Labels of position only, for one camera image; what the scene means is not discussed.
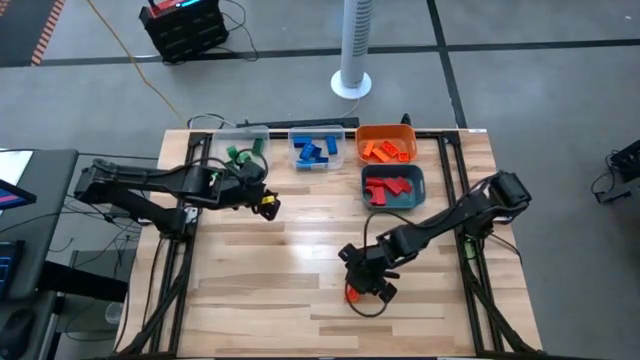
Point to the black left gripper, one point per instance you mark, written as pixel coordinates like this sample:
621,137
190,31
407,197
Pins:
242,192

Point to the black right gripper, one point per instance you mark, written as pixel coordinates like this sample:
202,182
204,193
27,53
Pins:
372,270

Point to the small orange toy brick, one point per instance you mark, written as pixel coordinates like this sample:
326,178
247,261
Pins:
403,157
368,149

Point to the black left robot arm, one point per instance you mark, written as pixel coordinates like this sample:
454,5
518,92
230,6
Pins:
125,177

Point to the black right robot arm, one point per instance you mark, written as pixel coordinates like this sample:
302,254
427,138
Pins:
450,215

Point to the clear plastic bin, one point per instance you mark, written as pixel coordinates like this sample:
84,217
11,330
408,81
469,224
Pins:
339,162
220,137

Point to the teal plastic bin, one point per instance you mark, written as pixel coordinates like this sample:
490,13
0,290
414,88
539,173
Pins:
417,200

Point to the black power strip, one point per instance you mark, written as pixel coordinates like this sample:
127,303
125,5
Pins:
312,123

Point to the orange plastic bin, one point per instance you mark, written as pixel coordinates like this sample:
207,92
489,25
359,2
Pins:
400,132

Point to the black plug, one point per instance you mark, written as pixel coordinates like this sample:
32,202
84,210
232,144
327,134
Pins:
405,120

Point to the white tower fan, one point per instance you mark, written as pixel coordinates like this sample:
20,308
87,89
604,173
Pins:
356,40

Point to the clear cup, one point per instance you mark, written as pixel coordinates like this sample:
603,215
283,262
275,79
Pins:
114,314

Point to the black crate with red top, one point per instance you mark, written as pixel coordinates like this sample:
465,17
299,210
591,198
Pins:
185,35

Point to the black desk base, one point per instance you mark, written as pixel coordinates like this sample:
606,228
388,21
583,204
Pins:
80,282

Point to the dark grey desk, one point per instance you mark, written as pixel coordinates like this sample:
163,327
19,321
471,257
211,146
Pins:
50,225

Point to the computer screen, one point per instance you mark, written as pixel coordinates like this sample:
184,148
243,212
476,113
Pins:
12,197

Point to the white paper sheet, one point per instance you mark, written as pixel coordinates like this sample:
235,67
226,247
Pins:
12,165

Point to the black keyboard with blue lights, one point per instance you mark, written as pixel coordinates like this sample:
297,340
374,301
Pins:
10,270

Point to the black mat with orange stripes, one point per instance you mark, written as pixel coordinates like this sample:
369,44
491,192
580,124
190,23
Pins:
20,30

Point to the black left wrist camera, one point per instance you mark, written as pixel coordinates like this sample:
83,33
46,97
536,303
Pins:
252,172

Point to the black aluminium table frame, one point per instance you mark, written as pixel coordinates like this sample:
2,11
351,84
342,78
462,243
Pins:
448,137

